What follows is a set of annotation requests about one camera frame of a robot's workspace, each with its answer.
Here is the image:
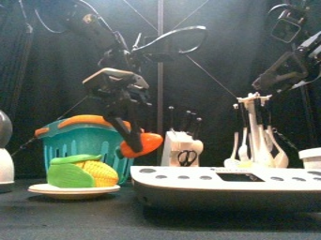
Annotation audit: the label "orange toy carrot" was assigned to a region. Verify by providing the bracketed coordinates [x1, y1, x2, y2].
[115, 132, 164, 159]

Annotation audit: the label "white toy knife block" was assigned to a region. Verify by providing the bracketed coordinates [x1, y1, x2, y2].
[160, 130, 204, 168]

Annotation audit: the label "black toy scissors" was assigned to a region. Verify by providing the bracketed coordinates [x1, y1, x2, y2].
[176, 149, 198, 168]

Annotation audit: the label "white utensil stand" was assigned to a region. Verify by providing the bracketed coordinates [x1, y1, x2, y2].
[235, 91, 272, 167]

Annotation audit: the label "yellow green toy corn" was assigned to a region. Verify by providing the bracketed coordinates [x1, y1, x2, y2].
[46, 154, 120, 189]

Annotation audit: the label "cream round plate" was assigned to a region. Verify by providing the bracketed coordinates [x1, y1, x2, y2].
[28, 183, 121, 201]

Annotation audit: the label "white toy pot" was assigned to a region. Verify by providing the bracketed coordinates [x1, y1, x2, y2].
[296, 147, 321, 172]

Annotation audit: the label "white kitchen scale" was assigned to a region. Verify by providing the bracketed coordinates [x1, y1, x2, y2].
[129, 165, 321, 214]

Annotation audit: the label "grey and white toy appliance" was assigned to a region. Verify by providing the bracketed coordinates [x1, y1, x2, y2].
[0, 110, 16, 194]

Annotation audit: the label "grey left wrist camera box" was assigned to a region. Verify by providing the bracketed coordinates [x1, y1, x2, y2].
[81, 67, 151, 98]

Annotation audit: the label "black handled toy knife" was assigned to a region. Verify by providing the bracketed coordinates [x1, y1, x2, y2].
[192, 116, 203, 141]
[168, 105, 175, 133]
[181, 110, 191, 133]
[188, 112, 198, 135]

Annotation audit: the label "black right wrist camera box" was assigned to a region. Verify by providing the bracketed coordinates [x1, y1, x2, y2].
[270, 8, 303, 44]

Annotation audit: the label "teal basket with orange handle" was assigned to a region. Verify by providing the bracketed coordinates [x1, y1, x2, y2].
[33, 113, 147, 186]

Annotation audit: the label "grey vertical frame pole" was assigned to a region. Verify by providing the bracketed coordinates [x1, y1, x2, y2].
[155, 0, 165, 167]

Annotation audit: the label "thin diagonal brace wire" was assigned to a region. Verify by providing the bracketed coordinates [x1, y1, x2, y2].
[10, 0, 211, 157]
[121, 0, 300, 152]

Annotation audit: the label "white toy spatula black handle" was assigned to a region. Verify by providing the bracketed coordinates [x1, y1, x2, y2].
[223, 103, 242, 169]

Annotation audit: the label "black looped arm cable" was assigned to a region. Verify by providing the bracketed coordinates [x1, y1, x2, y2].
[131, 25, 210, 56]

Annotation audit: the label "white toy turner black handle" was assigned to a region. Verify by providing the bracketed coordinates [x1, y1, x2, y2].
[264, 98, 291, 169]

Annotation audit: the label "white toy spoon black handle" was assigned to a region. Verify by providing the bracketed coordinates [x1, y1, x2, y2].
[236, 110, 251, 162]

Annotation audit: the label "white toy ladle black handle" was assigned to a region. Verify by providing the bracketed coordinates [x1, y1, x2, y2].
[252, 97, 275, 169]

